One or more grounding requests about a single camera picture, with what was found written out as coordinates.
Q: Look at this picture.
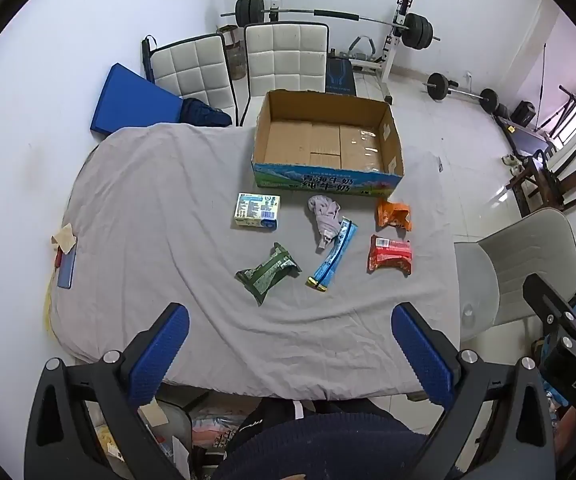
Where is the pile of plastic bags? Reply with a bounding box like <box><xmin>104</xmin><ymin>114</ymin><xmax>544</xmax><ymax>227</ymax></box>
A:
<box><xmin>88</xmin><ymin>394</ymin><xmax>251</xmax><ymax>480</ymax></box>

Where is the yellow cloth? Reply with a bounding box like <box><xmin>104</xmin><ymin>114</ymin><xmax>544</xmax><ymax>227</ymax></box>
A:
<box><xmin>42</xmin><ymin>280</ymin><xmax>57</xmax><ymax>337</ymax></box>

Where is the black speaker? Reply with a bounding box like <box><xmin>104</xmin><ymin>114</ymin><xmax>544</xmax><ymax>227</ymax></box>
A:
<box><xmin>510</xmin><ymin>101</ymin><xmax>537</xmax><ymax>127</ymax></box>

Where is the green snack packet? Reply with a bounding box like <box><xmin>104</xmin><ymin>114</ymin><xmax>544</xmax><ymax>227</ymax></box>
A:
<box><xmin>235</xmin><ymin>242</ymin><xmax>302</xmax><ymax>307</ymax></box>

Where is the person's dark clothing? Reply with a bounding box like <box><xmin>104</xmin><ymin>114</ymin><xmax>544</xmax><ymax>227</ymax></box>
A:
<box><xmin>213</xmin><ymin>399</ymin><xmax>434</xmax><ymax>480</ymax></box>

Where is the blue smartphone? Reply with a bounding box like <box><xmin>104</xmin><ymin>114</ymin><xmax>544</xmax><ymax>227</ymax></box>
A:
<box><xmin>58</xmin><ymin>250</ymin><xmax>77</xmax><ymax>290</ymax></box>

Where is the black weight bench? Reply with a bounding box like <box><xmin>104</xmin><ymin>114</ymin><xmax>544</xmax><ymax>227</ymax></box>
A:
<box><xmin>325</xmin><ymin>52</ymin><xmax>357</xmax><ymax>97</ymax></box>

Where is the long barbell with black plates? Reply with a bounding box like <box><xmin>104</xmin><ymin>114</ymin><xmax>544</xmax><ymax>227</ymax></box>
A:
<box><xmin>220</xmin><ymin>0</ymin><xmax>441</xmax><ymax>51</ymax></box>

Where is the black tripod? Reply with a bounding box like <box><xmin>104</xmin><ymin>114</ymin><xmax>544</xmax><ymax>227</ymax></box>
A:
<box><xmin>533</xmin><ymin>85</ymin><xmax>576</xmax><ymax>133</ymax></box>

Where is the white blue tissue pack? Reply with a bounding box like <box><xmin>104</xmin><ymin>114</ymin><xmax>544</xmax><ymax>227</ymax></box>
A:
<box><xmin>231</xmin><ymin>192</ymin><xmax>282</xmax><ymax>232</ymax></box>

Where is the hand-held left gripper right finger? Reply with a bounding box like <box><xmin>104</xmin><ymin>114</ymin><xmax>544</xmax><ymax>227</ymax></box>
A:
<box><xmin>391</xmin><ymin>302</ymin><xmax>556</xmax><ymax>480</ymax></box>

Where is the short barbell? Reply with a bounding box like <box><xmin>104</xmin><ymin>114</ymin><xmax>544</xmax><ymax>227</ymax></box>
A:
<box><xmin>424</xmin><ymin>72</ymin><xmax>500</xmax><ymax>112</ymax></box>

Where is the grey cloth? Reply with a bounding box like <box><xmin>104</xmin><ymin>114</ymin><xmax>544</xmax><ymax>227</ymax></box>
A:
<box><xmin>308</xmin><ymin>195</ymin><xmax>343</xmax><ymax>253</ymax></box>

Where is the orange snack packet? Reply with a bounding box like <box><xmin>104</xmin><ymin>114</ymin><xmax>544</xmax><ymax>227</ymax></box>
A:
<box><xmin>375</xmin><ymin>199</ymin><xmax>413</xmax><ymax>231</ymax></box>

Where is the cardboard box with blue print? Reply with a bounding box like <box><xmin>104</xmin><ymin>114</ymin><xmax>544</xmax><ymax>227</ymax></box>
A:
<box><xmin>251</xmin><ymin>89</ymin><xmax>405</xmax><ymax>198</ymax></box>

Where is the blue foam mat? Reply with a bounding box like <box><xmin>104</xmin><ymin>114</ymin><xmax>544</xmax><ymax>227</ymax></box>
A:
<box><xmin>90</xmin><ymin>63</ymin><xmax>185</xmax><ymax>137</ymax></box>

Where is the white barbell rack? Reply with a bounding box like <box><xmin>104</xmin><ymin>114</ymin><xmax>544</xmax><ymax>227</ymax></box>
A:
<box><xmin>267</xmin><ymin>0</ymin><xmax>413</xmax><ymax>103</ymax></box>

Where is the dark blue bag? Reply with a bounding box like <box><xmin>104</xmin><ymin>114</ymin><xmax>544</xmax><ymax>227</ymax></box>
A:
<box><xmin>180</xmin><ymin>97</ymin><xmax>233</xmax><ymax>128</ymax></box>

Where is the white padded chair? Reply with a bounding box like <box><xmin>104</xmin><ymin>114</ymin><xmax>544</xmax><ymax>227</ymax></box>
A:
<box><xmin>149</xmin><ymin>33</ymin><xmax>239</xmax><ymax>126</ymax></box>
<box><xmin>238</xmin><ymin>21</ymin><xmax>329</xmax><ymax>128</ymax></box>

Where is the red snack packet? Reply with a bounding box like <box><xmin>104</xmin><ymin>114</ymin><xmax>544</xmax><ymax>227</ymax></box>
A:
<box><xmin>366</xmin><ymin>234</ymin><xmax>413</xmax><ymax>277</ymax></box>

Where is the beige plastic chair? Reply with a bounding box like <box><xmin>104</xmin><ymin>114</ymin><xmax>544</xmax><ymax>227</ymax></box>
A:
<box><xmin>454</xmin><ymin>207</ymin><xmax>576</xmax><ymax>356</ymax></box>

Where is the black blue pole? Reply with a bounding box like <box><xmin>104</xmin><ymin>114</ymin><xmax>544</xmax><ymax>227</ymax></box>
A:
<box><xmin>141</xmin><ymin>36</ymin><xmax>156</xmax><ymax>83</ymax></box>

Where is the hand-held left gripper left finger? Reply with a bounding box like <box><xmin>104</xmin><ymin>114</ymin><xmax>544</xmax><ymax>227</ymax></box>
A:
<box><xmin>25</xmin><ymin>303</ymin><xmax>190</xmax><ymax>480</ymax></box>

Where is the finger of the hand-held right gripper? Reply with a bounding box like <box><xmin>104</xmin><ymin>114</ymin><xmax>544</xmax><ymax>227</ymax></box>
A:
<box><xmin>523</xmin><ymin>272</ymin><xmax>576</xmax><ymax>333</ymax></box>

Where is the long blue snack packet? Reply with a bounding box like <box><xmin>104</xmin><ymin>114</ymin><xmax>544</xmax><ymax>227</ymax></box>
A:
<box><xmin>306</xmin><ymin>217</ymin><xmax>359</xmax><ymax>292</ymax></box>

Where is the dark treadmill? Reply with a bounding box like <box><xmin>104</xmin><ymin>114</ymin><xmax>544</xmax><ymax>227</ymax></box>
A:
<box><xmin>493</xmin><ymin>110</ymin><xmax>554</xmax><ymax>161</ymax></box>

